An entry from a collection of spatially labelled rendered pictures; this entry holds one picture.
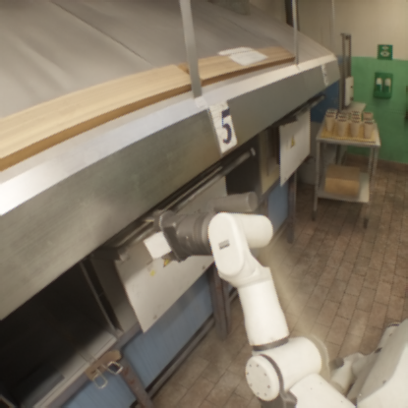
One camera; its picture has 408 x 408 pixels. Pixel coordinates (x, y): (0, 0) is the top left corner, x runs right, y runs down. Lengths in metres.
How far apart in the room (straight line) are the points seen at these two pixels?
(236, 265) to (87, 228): 0.28
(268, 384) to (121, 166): 0.48
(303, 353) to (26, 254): 0.48
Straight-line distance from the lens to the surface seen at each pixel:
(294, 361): 0.51
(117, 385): 1.56
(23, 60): 0.89
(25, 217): 0.54
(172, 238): 0.66
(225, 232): 0.52
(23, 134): 0.58
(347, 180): 3.15
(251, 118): 1.05
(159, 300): 1.15
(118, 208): 0.63
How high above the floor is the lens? 1.83
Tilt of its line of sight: 30 degrees down
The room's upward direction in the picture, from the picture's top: 8 degrees counter-clockwise
